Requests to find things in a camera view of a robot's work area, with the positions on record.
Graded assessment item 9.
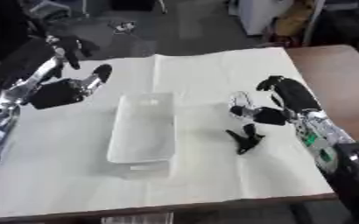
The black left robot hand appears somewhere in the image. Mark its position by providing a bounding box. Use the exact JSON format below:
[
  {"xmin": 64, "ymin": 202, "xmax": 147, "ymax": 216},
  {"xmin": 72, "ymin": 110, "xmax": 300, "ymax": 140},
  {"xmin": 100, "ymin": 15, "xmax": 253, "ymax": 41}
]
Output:
[{"xmin": 12, "ymin": 34, "xmax": 114, "ymax": 111}]

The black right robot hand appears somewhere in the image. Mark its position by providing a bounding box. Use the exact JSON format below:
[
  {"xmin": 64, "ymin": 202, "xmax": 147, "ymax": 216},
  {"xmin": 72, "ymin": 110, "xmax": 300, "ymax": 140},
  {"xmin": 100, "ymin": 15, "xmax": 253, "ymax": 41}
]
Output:
[{"xmin": 229, "ymin": 74, "xmax": 324, "ymax": 127}]

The clear round plastic object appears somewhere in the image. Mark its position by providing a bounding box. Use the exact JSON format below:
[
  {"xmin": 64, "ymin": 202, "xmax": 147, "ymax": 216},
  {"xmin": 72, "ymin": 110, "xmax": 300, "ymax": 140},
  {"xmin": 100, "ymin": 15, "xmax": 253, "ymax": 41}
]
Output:
[{"xmin": 227, "ymin": 90, "xmax": 257, "ymax": 119}]

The clear plastic box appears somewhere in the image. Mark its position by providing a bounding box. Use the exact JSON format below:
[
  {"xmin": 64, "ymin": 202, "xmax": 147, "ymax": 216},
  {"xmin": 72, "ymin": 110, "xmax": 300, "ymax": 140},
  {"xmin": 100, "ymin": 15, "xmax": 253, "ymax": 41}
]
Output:
[{"xmin": 106, "ymin": 92, "xmax": 179, "ymax": 179}]

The black clip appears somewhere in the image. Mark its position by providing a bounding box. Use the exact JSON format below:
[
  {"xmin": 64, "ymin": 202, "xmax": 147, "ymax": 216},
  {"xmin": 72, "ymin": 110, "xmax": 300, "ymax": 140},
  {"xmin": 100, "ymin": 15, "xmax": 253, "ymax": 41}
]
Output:
[{"xmin": 223, "ymin": 123, "xmax": 267, "ymax": 156}]

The yellow bag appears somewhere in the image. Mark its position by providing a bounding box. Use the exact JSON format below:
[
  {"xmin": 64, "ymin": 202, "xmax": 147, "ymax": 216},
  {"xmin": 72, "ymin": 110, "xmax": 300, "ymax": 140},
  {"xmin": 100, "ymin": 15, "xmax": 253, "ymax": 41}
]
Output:
[{"xmin": 272, "ymin": 0, "xmax": 318, "ymax": 33}]

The grey bag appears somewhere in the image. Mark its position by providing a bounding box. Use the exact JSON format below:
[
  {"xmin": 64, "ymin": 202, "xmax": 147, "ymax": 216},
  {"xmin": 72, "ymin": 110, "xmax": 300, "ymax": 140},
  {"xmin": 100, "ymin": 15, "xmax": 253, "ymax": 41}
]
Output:
[{"xmin": 27, "ymin": 0, "xmax": 73, "ymax": 23}]

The white cabinet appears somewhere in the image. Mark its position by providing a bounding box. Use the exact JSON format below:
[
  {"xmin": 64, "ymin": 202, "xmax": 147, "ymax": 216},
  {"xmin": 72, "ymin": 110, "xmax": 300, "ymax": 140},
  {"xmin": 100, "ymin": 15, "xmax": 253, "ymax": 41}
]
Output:
[{"xmin": 236, "ymin": 0, "xmax": 296, "ymax": 37}]

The small black white floor object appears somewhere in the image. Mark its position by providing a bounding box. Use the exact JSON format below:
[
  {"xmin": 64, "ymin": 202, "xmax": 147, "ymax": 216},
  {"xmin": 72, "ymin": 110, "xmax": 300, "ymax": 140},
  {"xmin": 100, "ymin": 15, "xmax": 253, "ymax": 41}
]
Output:
[{"xmin": 107, "ymin": 20, "xmax": 140, "ymax": 35}]

